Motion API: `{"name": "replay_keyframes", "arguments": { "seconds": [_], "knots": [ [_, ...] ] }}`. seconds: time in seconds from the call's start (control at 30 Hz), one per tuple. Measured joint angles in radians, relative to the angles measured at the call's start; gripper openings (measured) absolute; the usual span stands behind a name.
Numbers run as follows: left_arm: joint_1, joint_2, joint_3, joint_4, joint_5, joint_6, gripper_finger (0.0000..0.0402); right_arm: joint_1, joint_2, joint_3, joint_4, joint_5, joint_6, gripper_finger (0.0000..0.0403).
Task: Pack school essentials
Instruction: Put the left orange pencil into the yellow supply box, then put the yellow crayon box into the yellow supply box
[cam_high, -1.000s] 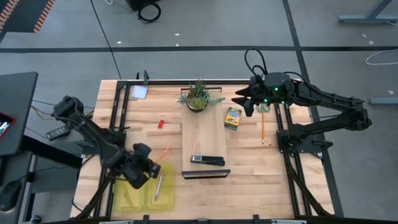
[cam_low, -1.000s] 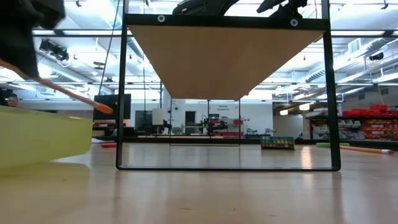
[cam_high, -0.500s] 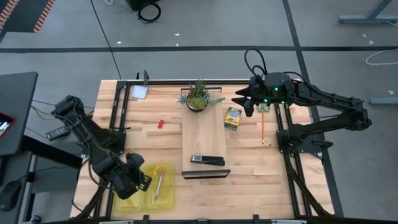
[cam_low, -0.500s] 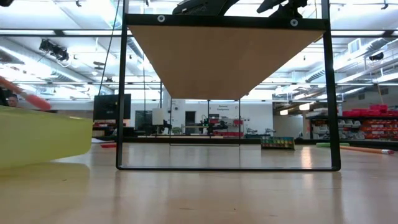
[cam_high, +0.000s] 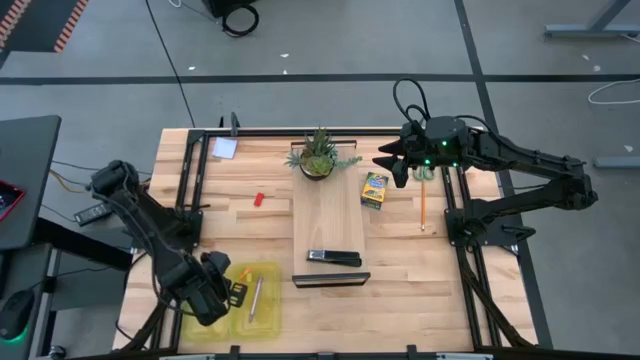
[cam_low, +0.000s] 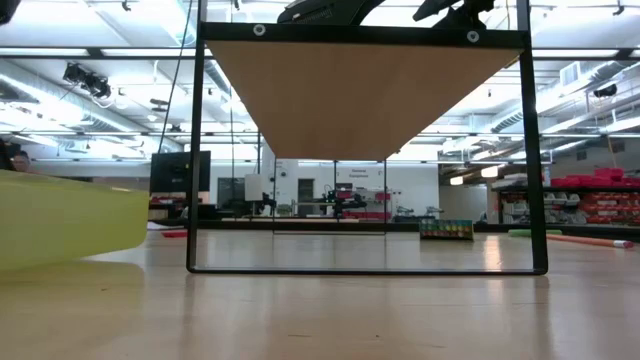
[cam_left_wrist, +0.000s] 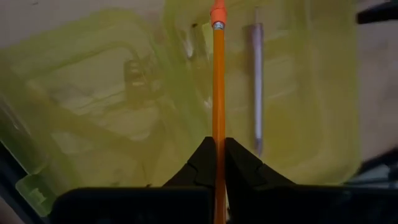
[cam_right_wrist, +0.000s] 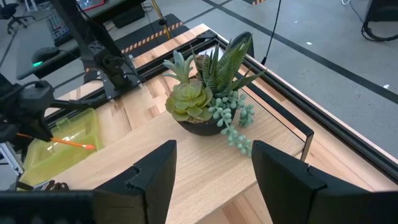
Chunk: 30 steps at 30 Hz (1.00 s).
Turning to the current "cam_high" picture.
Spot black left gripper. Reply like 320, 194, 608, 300
209, 279, 249, 317

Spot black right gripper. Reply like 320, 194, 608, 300
372, 119, 432, 190

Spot yellow crayon box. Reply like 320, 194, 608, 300
360, 171, 390, 211

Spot white sticky note pad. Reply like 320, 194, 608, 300
211, 137, 239, 161

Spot yellow-green translucent pencil box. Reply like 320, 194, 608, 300
180, 261, 283, 343

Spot potted succulent plant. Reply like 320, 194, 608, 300
284, 126, 364, 182

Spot wooden riser shelf black legs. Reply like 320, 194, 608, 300
291, 139, 372, 290

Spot black stapler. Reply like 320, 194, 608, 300
306, 248, 363, 268

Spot black power adapter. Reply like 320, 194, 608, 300
73, 202, 114, 226

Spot grey table foot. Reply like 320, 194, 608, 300
593, 156, 640, 169

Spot black computer mouse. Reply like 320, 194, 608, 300
0, 288, 35, 342

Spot black box on floor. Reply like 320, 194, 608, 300
202, 0, 257, 19

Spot red-edged tablet screen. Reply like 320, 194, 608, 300
0, 179, 26, 224

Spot black desk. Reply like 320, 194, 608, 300
0, 115, 62, 251

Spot striped hazard floor mat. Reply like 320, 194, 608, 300
0, 0, 90, 55

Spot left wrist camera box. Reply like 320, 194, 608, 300
202, 251, 232, 281

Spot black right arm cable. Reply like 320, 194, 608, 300
392, 77, 432, 126

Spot coiled black cable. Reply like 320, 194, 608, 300
221, 3, 261, 39

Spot white floor cable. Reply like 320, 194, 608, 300
587, 77, 640, 106

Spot long black cable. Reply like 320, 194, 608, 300
144, 0, 197, 129

